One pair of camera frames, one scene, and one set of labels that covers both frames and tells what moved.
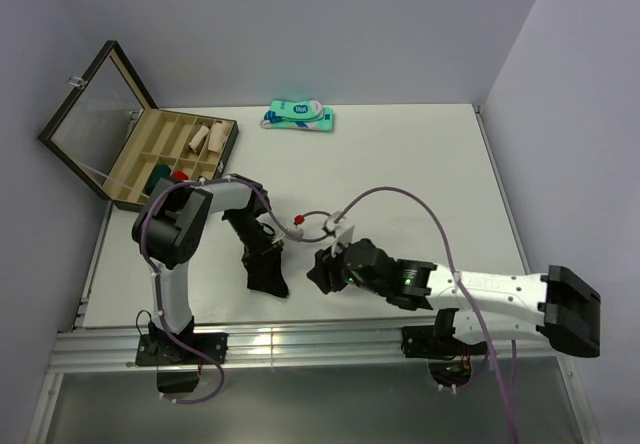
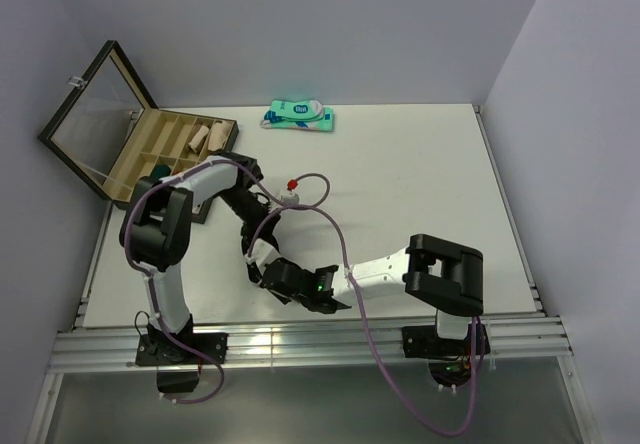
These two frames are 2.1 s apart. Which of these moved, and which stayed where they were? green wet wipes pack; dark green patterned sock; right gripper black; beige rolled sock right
Moved: right gripper black
Stayed: dark green patterned sock; beige rolled sock right; green wet wipes pack
